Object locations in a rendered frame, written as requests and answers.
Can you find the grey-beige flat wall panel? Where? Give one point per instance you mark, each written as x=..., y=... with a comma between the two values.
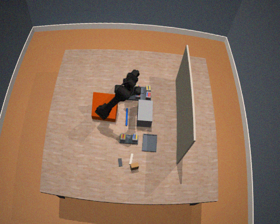
x=185, y=129

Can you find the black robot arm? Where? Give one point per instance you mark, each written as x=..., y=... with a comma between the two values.
x=122, y=94

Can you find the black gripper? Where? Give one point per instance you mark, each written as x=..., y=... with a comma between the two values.
x=137, y=89

